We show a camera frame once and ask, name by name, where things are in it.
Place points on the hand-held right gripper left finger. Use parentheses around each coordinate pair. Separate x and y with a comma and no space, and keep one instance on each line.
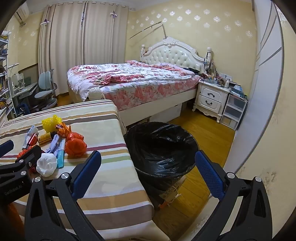
(86,176)

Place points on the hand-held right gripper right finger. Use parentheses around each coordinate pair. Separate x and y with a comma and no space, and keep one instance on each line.
(209,176)

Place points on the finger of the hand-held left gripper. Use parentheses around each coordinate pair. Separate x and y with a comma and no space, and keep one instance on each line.
(5,148)
(32,156)

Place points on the red can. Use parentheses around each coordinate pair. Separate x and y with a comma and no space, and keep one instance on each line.
(33,140)

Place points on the white plastic bag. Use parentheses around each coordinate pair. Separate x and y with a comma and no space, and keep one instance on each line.
(47,164)

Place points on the white tube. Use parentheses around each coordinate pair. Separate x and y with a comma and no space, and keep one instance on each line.
(29,135)

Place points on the yellow bottle with black cap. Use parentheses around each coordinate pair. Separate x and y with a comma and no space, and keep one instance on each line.
(45,138)

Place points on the purple cloth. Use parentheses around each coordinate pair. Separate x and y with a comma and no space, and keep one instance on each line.
(53,144)

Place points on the teal tube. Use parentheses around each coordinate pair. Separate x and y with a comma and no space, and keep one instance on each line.
(61,155)

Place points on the orange plastic bag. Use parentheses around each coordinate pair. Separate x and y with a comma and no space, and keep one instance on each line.
(75,144)

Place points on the yellow spiky ball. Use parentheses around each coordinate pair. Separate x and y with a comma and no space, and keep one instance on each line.
(51,122)

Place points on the orange printed snack wrapper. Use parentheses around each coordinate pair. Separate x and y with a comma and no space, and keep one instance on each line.
(62,131)

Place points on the black bag lined trash bin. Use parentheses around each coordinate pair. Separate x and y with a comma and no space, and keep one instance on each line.
(161,143)

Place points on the striped tablecloth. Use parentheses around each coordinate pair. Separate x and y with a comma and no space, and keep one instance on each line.
(115,190)

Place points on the blue storage basket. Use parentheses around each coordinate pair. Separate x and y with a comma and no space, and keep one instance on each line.
(23,109)

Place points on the study desk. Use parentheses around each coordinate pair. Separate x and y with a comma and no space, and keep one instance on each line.
(23,89)

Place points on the grey desk chair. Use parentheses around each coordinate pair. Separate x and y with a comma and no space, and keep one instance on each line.
(46,90)

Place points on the plastic drawer unit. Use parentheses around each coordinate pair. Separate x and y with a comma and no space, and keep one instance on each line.
(233,109)

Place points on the bookshelf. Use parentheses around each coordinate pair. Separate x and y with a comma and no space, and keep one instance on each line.
(3,76)

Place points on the white underbed box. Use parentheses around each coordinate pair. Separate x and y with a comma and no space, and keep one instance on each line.
(166,113)

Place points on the white nightstand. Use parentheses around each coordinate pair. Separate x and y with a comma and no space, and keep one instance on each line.
(210,99)

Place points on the white desk lamp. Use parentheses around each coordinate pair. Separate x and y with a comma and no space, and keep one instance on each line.
(12,66)

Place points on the pile of nightstand clutter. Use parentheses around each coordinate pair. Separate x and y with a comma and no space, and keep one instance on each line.
(219,80)

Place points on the white wardrobe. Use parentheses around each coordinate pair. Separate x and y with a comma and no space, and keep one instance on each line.
(266,92)

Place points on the floral quilt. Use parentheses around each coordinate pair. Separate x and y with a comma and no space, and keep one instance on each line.
(129,74)

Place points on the beige curtain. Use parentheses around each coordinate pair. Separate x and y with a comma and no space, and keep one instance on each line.
(104,34)
(67,46)

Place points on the white bed with tufted headboard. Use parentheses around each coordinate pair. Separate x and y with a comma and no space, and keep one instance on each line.
(171,55)

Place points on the white air conditioner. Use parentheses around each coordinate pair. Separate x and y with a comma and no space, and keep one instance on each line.
(22,12)

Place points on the thin rod on wall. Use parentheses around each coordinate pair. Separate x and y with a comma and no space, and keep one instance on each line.
(148,27)

